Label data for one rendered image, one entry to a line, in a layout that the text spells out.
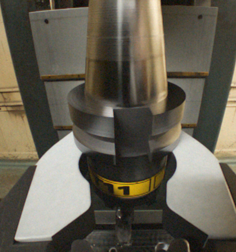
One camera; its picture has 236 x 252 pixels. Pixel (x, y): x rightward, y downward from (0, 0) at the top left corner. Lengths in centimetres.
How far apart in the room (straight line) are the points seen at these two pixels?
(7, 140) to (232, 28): 125
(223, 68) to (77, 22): 44
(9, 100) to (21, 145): 30
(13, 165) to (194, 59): 119
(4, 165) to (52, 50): 99
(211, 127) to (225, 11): 37
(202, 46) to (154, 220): 49
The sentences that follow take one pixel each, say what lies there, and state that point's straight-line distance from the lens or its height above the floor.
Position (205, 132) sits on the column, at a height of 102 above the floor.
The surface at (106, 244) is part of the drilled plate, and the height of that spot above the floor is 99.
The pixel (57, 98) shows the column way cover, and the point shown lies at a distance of 60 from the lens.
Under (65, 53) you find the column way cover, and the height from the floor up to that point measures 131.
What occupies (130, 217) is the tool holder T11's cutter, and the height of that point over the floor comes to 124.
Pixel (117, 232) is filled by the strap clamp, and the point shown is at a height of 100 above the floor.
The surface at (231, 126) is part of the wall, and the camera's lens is 124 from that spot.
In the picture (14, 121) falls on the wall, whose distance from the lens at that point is 123.
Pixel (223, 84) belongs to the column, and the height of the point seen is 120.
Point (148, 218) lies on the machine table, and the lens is 58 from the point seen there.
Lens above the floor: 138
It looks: 30 degrees down
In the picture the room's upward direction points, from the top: 2 degrees counter-clockwise
